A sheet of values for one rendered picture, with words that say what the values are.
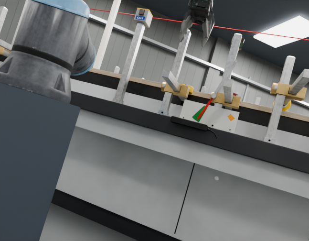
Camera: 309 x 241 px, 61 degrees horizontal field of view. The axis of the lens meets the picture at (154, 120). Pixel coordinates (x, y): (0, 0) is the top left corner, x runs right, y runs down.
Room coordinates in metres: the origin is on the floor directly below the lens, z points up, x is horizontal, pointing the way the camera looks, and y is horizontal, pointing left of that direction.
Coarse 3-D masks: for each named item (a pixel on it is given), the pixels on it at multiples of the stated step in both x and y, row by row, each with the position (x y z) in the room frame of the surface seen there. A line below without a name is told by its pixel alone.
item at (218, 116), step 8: (184, 104) 1.25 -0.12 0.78; (192, 104) 1.24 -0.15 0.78; (200, 104) 1.23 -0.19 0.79; (184, 112) 1.25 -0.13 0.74; (192, 112) 1.24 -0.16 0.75; (208, 112) 1.22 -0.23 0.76; (216, 112) 1.20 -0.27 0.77; (224, 112) 1.19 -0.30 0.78; (232, 112) 1.18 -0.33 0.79; (192, 120) 1.23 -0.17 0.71; (200, 120) 1.22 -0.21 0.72; (208, 120) 1.21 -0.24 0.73; (216, 120) 1.20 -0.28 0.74; (224, 120) 1.19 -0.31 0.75; (232, 120) 1.18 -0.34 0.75; (216, 128) 1.20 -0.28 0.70; (224, 128) 1.19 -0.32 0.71; (232, 128) 1.18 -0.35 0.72
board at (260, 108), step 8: (96, 72) 1.66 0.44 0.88; (104, 72) 1.65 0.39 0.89; (112, 72) 1.63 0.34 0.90; (136, 80) 1.58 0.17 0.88; (144, 80) 1.56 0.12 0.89; (200, 96) 1.45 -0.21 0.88; (208, 96) 1.44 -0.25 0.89; (240, 104) 1.38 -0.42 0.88; (248, 104) 1.37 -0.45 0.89; (288, 112) 1.31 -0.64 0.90; (304, 120) 1.29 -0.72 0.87
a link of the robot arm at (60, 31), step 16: (32, 0) 0.62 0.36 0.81; (48, 0) 0.61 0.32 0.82; (64, 0) 0.62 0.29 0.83; (80, 0) 0.64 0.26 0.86; (32, 16) 0.61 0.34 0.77; (48, 16) 0.61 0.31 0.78; (64, 16) 0.62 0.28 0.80; (80, 16) 0.65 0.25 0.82; (32, 32) 0.60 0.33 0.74; (48, 32) 0.61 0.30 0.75; (64, 32) 0.63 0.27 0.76; (80, 32) 0.67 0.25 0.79; (32, 48) 0.60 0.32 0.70; (48, 48) 0.61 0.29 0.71; (64, 48) 0.64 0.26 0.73; (80, 48) 0.72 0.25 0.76
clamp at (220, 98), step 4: (212, 92) 1.23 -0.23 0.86; (220, 96) 1.21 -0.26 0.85; (236, 96) 1.18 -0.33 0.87; (212, 100) 1.22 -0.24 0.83; (216, 100) 1.21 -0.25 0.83; (220, 100) 1.20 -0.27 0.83; (232, 100) 1.19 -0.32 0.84; (236, 100) 1.18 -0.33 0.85; (240, 100) 1.19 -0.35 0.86; (224, 104) 1.20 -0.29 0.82; (228, 104) 1.19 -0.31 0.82; (232, 104) 1.19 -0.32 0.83; (236, 104) 1.18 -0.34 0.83; (236, 108) 1.21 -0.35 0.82
